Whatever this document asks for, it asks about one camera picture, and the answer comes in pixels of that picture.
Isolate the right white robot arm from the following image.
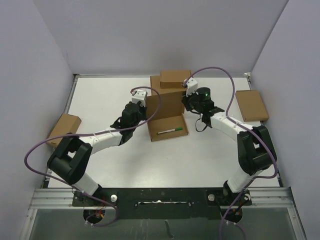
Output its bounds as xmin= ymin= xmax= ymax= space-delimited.
xmin=182 ymin=87 xmax=277 ymax=205

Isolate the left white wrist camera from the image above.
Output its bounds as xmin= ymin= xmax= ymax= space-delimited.
xmin=131 ymin=89 xmax=148 ymax=108

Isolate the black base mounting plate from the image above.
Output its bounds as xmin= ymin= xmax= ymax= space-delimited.
xmin=72 ymin=187 xmax=252 ymax=223

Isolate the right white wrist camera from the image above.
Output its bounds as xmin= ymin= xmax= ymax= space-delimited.
xmin=182 ymin=77 xmax=198 ymax=97

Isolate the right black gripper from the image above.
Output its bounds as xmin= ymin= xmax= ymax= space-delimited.
xmin=181 ymin=88 xmax=202 ymax=113

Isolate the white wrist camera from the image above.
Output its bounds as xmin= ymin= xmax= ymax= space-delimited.
xmin=182 ymin=77 xmax=198 ymax=97
xmin=131 ymin=89 xmax=148 ymax=108

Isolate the green white marker pen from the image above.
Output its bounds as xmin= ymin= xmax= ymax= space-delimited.
xmin=157 ymin=127 xmax=183 ymax=135

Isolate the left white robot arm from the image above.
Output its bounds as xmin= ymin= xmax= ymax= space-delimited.
xmin=47 ymin=100 xmax=147 ymax=206

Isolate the small closed cardboard box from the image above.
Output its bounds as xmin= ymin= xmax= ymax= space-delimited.
xmin=160 ymin=70 xmax=191 ymax=89

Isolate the large closed cardboard box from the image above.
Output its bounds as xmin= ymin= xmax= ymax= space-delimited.
xmin=150 ymin=75 xmax=185 ymax=95

